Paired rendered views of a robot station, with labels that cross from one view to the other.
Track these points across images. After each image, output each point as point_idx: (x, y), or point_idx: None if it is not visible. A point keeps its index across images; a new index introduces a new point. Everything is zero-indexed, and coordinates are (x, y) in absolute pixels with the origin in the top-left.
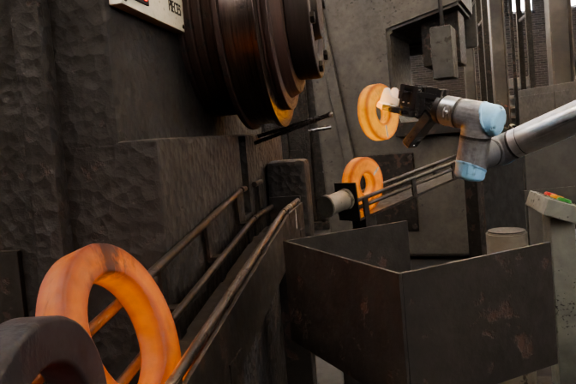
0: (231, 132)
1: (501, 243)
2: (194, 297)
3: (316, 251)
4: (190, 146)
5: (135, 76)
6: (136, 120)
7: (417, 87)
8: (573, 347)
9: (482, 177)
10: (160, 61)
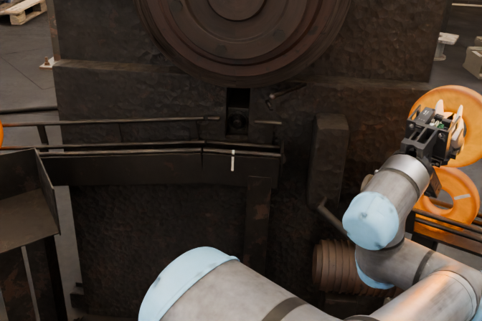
0: None
1: None
2: (53, 147)
3: None
4: (105, 74)
5: (84, 24)
6: (82, 49)
7: (407, 120)
8: None
9: (365, 281)
10: (126, 13)
